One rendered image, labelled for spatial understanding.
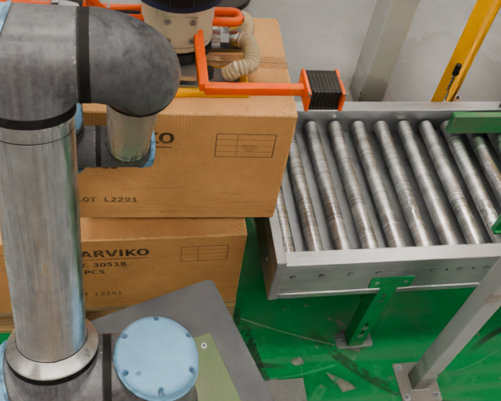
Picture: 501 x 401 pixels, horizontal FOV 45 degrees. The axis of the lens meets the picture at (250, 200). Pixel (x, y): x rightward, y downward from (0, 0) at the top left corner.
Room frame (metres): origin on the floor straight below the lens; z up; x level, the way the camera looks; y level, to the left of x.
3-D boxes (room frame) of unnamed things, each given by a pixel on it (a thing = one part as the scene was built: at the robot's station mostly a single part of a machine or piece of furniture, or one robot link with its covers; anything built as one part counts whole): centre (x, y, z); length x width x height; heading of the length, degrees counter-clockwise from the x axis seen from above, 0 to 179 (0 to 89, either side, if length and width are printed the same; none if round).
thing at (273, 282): (1.30, -0.03, 0.48); 0.70 x 0.03 x 0.15; 15
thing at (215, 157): (1.21, 0.26, 0.87); 0.60 x 0.40 x 0.40; 103
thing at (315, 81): (1.04, -0.11, 1.19); 0.09 x 0.08 x 0.05; 15
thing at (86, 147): (0.85, 0.40, 1.08); 0.12 x 0.09 x 0.12; 107
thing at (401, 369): (0.97, -0.72, 0.01); 0.15 x 0.15 x 0.03; 15
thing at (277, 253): (1.30, -0.03, 0.58); 0.70 x 0.03 x 0.06; 15
